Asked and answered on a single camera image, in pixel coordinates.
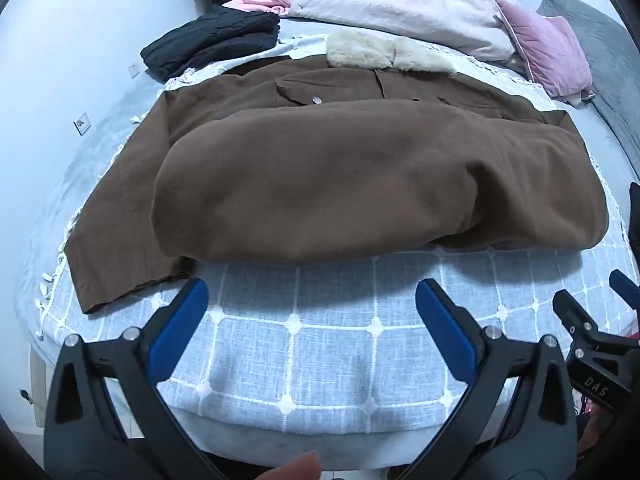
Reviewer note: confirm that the white wall socket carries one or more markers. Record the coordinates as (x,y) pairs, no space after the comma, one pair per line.
(82,123)
(134,69)

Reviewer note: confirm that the grey quilted cushion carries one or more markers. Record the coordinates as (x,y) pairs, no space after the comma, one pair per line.
(600,45)

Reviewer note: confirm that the pink pillow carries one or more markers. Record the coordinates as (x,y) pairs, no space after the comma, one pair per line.
(545,50)

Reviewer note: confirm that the person's left hand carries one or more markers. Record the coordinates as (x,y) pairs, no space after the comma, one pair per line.
(302,467)

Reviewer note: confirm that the brown coat with fur collar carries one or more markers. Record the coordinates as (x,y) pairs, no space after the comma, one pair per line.
(350,175)

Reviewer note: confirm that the black folded garment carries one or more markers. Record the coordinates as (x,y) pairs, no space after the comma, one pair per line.
(210,35)

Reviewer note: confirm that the light blue checked blanket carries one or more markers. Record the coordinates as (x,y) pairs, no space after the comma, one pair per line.
(325,350)

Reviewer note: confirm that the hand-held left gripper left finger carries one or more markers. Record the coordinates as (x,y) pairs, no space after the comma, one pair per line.
(182,315)

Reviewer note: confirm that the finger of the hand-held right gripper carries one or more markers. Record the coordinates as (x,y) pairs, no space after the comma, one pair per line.
(627,290)
(600,370)

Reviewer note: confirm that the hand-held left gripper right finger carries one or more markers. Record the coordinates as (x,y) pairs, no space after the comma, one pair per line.
(442,320)

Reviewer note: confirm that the pale beige duvet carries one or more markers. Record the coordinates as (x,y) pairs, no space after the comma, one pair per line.
(400,5)

